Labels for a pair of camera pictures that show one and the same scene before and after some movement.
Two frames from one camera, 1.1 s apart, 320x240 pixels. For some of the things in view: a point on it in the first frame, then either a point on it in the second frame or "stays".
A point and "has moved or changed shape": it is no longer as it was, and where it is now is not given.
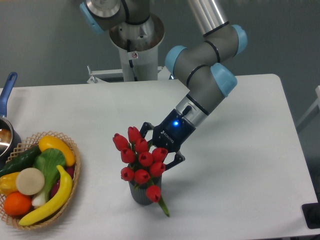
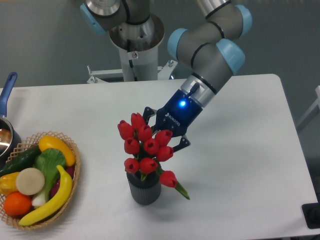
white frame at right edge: x=316 y=103 stays
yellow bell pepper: x=52 y=142 stays
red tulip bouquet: x=145 y=165 has moved or changed shape
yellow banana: x=65 y=189 stays
